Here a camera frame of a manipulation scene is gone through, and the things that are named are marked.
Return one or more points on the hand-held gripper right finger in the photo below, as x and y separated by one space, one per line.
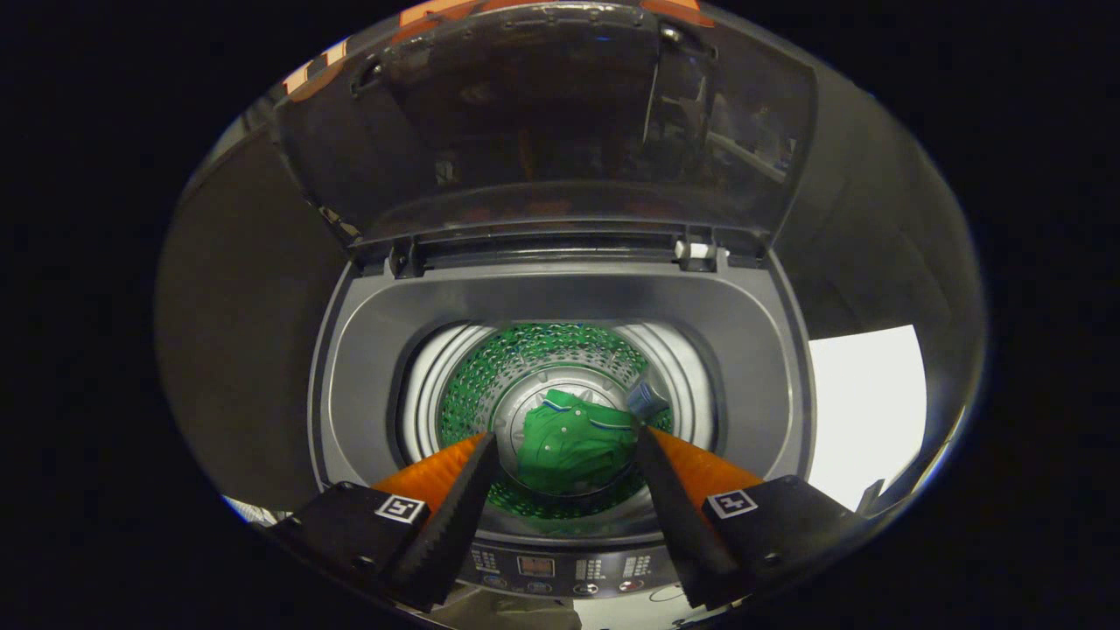
682 516

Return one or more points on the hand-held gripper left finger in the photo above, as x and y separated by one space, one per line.
459 516

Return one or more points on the green polo shirt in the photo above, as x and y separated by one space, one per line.
560 446

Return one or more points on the dark glass washing machine lid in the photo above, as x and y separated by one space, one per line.
525 131

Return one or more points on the white board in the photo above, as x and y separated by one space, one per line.
866 411

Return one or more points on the black backdrop cloth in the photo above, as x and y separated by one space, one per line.
875 219

